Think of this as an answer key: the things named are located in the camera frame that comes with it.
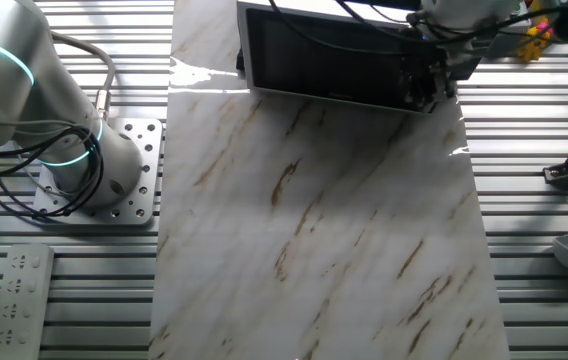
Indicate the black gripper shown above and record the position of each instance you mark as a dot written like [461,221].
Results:
[446,50]

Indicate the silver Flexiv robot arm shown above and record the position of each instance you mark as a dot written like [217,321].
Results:
[14,100]

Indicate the colourful plastic toy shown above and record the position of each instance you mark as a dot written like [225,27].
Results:
[534,40]

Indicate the white marble pattern mat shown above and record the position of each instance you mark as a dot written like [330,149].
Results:
[314,225]

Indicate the white power strip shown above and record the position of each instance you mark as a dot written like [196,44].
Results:
[19,300]

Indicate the perforated aluminium robot base plate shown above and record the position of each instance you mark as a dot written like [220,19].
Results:
[144,200]

